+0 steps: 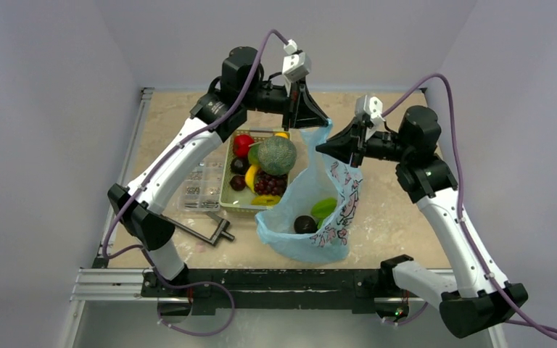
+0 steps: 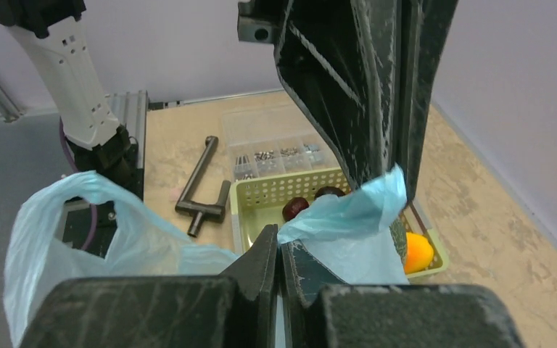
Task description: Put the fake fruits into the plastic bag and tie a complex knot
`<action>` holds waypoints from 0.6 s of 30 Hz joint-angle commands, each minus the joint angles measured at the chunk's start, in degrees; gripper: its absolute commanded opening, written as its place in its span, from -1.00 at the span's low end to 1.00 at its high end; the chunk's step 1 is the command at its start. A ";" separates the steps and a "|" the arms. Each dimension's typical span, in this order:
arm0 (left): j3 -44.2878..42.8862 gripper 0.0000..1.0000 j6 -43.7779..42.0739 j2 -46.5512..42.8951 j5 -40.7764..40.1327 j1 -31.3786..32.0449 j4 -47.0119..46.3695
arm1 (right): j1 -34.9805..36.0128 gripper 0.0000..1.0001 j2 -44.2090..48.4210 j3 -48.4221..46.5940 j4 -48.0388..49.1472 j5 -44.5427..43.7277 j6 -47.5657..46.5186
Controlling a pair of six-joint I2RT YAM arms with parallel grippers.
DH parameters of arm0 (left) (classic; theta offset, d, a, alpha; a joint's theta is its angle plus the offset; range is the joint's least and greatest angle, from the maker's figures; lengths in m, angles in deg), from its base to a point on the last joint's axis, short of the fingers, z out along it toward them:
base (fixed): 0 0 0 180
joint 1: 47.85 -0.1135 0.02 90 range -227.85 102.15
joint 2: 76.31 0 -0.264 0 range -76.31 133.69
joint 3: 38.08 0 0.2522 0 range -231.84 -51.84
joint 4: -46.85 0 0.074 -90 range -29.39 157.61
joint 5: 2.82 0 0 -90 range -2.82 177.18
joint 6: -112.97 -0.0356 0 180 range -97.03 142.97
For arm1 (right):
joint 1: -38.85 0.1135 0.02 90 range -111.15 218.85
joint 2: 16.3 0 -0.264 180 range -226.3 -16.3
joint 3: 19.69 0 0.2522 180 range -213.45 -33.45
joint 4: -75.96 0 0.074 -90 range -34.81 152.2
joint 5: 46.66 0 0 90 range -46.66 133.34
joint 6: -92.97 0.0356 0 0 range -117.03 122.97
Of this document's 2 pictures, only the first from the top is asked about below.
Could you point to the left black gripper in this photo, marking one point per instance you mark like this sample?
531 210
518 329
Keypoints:
302 109

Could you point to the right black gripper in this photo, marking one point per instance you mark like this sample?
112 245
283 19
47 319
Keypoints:
360 143

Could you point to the green fake starfruit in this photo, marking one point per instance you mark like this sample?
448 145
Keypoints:
324 208

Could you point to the light blue plastic bag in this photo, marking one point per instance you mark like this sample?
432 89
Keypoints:
323 178

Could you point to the dark purple fake plum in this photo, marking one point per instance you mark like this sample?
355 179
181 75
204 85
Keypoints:
305 224

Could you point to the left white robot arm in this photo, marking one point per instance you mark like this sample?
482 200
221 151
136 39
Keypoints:
239 88

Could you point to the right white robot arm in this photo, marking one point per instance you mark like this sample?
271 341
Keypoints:
476 299

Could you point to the green netted fake melon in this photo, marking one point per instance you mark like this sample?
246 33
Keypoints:
277 155

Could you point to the green fake mango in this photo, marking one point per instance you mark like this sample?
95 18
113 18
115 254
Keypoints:
252 155

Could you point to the red fake apple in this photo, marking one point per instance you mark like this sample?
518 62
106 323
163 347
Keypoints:
242 144

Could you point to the yellow fake banana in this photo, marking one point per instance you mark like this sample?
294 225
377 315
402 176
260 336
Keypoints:
250 176

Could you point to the dark red fake grapes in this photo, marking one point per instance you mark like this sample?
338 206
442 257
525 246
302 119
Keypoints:
266 184

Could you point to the dark fake plum upper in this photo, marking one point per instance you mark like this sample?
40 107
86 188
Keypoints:
239 165

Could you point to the dark fake plum lower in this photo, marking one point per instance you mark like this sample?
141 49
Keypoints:
238 183

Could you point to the yellow fake starfruit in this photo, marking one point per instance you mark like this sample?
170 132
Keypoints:
266 200

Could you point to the pale green plastic basket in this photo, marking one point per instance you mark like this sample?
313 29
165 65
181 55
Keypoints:
240 201

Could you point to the clear plastic screw box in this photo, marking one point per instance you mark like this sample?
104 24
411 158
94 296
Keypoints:
197 191

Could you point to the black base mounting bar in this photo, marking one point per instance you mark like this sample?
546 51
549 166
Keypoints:
203 291

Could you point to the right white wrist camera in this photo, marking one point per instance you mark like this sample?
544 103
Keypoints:
369 108

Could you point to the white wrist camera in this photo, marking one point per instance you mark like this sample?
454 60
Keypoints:
369 108
296 64

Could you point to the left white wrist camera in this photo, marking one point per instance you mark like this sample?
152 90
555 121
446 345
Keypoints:
296 64

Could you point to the dark metal crank handle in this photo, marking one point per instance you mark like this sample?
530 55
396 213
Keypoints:
221 231

